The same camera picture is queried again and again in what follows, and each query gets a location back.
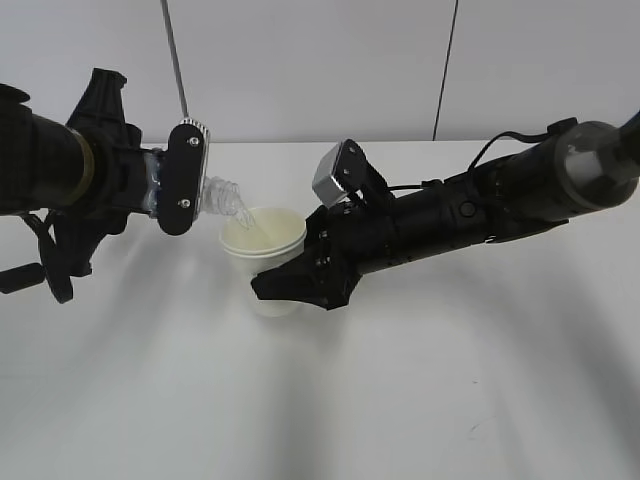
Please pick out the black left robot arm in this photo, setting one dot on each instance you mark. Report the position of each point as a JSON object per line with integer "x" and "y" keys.
{"x": 72, "y": 183}

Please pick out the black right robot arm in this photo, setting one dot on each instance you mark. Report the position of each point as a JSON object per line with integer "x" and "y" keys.
{"x": 572, "y": 169}

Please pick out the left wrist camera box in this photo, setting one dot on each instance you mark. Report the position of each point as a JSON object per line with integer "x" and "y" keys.
{"x": 181, "y": 177}

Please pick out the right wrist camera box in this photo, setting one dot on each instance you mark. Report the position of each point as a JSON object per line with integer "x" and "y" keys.
{"x": 344, "y": 172}

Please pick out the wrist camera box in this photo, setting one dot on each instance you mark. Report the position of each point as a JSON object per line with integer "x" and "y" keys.
{"x": 181, "y": 177}
{"x": 344, "y": 172}

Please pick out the white paper cup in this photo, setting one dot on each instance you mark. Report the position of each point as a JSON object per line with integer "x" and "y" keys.
{"x": 276, "y": 236}

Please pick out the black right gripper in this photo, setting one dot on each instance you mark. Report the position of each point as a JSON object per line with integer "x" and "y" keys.
{"x": 345, "y": 243}

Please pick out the clear plastic water bottle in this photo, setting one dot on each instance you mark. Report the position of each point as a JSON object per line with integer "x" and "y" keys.
{"x": 218, "y": 197}

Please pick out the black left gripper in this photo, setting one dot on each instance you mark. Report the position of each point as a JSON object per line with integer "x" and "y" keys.
{"x": 115, "y": 185}

